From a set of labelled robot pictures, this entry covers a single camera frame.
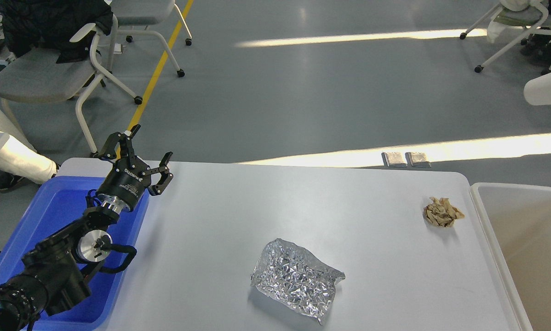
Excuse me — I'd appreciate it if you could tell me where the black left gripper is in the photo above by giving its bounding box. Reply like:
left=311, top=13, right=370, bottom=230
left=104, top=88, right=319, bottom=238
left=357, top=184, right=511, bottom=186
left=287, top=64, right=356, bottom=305
left=93, top=124, right=174, bottom=211

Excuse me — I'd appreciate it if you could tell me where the white paper cup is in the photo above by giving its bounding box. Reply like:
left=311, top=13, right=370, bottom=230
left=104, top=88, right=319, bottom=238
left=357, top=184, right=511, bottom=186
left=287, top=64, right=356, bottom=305
left=523, top=73, right=551, bottom=106

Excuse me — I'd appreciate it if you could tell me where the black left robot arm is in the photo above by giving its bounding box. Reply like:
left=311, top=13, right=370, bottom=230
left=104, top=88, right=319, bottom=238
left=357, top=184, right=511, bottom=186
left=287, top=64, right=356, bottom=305
left=0, top=124, right=173, bottom=331

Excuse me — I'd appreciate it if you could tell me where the person in white trousers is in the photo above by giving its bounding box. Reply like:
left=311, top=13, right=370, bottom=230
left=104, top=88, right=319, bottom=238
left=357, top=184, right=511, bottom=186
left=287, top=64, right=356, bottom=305
left=0, top=110, right=60, bottom=190

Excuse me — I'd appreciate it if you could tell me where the grey chair left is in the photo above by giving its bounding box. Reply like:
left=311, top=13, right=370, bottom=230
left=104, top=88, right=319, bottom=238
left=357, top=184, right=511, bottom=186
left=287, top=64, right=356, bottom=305
left=0, top=23, right=143, bottom=155

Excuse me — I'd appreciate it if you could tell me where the grey chair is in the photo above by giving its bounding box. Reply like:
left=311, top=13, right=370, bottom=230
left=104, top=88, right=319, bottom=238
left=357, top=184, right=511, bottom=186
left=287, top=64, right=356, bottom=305
left=106, top=0, right=193, bottom=78
left=0, top=23, right=143, bottom=155

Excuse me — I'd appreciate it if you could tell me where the crumpled aluminium foil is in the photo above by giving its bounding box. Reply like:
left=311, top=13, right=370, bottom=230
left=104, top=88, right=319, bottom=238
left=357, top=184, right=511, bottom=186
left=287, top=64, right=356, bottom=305
left=250, top=238, right=346, bottom=325

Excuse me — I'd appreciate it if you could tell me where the black jacket on chair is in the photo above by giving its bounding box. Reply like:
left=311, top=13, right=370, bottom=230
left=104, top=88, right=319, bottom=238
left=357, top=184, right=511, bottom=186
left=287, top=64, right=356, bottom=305
left=0, top=0, right=112, bottom=63

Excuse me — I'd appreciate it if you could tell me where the silver floor plate left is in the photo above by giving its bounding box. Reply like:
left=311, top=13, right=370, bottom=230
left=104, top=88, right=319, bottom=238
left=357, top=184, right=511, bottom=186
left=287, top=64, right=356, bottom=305
left=381, top=152, right=408, bottom=168

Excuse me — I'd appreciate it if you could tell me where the silver floor plate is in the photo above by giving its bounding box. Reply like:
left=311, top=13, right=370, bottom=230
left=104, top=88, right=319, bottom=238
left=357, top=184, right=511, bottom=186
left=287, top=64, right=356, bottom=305
left=406, top=152, right=431, bottom=168
left=381, top=152, right=408, bottom=168

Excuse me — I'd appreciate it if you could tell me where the silver floor plate right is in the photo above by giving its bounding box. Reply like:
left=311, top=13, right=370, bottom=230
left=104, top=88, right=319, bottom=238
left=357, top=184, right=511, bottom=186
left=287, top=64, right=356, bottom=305
left=406, top=152, right=431, bottom=168

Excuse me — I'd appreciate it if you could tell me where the crumpled brown paper ball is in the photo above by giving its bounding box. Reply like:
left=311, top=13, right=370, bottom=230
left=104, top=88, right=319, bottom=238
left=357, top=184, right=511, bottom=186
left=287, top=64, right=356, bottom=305
left=423, top=197, right=465, bottom=228

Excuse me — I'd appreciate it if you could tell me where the white plastic bin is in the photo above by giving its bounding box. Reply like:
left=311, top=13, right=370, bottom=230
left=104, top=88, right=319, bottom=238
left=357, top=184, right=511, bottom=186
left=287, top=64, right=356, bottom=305
left=471, top=183, right=551, bottom=331

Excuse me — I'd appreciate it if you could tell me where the white chair top right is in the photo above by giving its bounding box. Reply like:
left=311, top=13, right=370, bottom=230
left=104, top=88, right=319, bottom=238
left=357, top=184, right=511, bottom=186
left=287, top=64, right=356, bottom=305
left=459, top=0, right=551, bottom=75

